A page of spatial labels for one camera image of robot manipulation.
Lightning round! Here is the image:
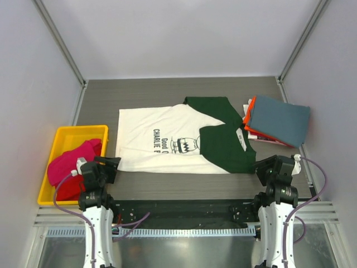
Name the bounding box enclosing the right aluminium frame post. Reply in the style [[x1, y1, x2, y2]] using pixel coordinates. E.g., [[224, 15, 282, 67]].
[[277, 0, 331, 83]]

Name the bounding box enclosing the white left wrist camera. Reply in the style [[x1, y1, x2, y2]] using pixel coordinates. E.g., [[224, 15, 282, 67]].
[[70, 157, 87, 177]]

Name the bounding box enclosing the blue-grey folded t-shirt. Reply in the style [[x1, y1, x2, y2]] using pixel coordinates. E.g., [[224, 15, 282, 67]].
[[265, 96, 311, 148]]

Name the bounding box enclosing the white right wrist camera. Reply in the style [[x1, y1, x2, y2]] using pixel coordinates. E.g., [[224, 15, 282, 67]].
[[291, 154, 302, 176]]

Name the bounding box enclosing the magenta t-shirt in bin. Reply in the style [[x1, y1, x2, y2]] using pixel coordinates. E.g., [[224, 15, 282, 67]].
[[47, 138, 102, 186]]

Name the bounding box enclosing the yellow plastic bin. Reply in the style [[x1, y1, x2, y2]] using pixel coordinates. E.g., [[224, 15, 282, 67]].
[[37, 125, 109, 206]]

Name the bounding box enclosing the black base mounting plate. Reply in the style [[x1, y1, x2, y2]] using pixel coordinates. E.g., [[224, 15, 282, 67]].
[[114, 199, 258, 223]]

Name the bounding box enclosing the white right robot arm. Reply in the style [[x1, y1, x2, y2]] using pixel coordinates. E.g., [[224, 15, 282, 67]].
[[251, 155, 301, 267]]

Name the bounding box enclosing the slotted cable duct rail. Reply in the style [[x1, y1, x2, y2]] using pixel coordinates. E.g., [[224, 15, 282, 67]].
[[46, 226, 256, 238]]

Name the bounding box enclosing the white printed folded t-shirt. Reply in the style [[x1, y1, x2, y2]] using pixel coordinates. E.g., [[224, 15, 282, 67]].
[[243, 99, 258, 140]]

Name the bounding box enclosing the aluminium frame post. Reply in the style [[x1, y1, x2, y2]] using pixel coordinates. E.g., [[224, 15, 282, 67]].
[[277, 0, 331, 83], [32, 0, 87, 87]]

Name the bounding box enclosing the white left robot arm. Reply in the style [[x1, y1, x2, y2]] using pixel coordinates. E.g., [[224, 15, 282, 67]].
[[77, 156, 121, 267]]

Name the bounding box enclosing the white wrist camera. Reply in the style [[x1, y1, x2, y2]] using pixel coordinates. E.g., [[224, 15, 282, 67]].
[[291, 154, 302, 176], [70, 157, 87, 177]]

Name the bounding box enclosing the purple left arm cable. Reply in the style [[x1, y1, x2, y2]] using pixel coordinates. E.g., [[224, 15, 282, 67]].
[[52, 174, 151, 268]]

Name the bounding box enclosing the pink folded t-shirt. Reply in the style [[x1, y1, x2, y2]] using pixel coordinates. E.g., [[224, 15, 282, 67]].
[[255, 137, 282, 145]]

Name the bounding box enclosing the red t-shirt in bin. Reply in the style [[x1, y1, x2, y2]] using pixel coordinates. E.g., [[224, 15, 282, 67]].
[[56, 175, 84, 202]]

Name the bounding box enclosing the white and green t-shirt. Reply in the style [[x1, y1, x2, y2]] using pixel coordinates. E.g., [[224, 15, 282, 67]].
[[115, 97, 256, 174]]

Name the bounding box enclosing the orange folded t-shirt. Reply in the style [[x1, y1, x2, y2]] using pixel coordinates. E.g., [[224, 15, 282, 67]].
[[243, 95, 269, 136]]

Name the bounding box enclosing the left aluminium frame post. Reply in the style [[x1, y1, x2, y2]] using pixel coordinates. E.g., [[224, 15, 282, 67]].
[[32, 0, 87, 87]]

